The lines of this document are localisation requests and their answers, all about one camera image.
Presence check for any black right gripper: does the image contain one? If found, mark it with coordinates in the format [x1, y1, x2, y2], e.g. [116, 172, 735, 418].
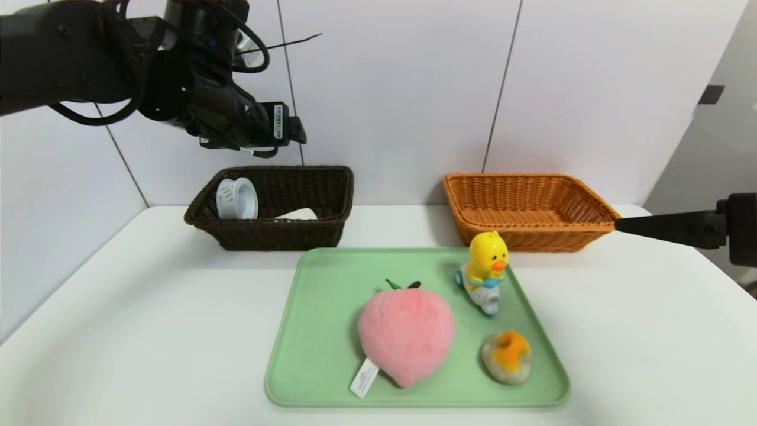
[614, 192, 757, 267]

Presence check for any fried egg toy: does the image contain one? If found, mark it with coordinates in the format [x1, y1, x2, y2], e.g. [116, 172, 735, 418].
[481, 330, 532, 385]

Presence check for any pink plush peach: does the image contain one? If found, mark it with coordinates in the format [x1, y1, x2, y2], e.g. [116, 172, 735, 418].
[350, 279, 457, 399]

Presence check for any white round plastic container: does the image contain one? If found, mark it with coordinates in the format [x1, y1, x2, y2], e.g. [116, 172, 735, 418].
[216, 177, 259, 220]

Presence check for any orange wicker basket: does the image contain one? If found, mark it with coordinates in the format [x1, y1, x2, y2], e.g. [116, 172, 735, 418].
[443, 173, 625, 253]

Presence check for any dark brown wicker basket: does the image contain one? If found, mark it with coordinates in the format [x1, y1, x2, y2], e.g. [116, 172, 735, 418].
[184, 166, 355, 251]

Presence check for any yellow duck scooter toy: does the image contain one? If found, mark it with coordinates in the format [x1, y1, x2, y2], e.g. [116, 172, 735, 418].
[455, 231, 509, 315]

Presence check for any light green plastic tray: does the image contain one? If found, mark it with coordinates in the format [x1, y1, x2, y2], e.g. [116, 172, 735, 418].
[265, 247, 571, 408]

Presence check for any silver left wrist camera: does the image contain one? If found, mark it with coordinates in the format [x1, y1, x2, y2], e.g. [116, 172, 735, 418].
[234, 27, 256, 57]

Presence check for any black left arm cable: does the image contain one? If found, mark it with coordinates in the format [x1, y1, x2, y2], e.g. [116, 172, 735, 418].
[47, 0, 271, 128]

